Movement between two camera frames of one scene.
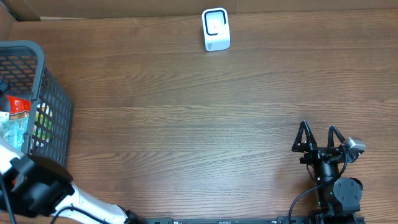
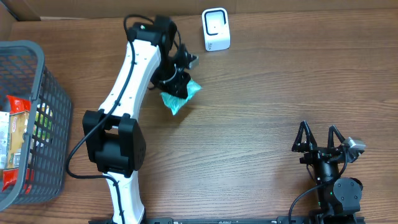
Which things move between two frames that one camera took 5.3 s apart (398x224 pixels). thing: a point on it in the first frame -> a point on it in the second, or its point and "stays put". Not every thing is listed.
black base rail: (284, 219) stays put
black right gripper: (316, 153) stays put
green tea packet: (43, 125) stays put
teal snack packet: (12, 131) -> (176, 103)
